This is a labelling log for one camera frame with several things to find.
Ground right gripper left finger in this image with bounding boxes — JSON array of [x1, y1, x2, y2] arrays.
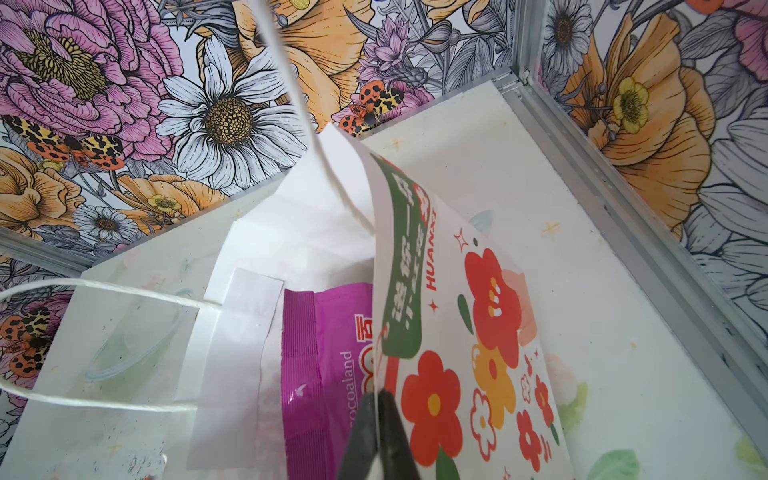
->
[[337, 393, 380, 480]]

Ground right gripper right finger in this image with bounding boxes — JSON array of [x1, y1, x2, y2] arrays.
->
[[377, 390, 421, 480]]

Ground magenta snack bag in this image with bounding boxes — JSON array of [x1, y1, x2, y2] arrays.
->
[[281, 283, 373, 479]]

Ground white floral paper bag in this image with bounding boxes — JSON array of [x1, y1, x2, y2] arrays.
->
[[0, 0, 574, 480]]

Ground right aluminium frame post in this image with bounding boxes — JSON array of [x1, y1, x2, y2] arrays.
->
[[497, 0, 768, 457]]

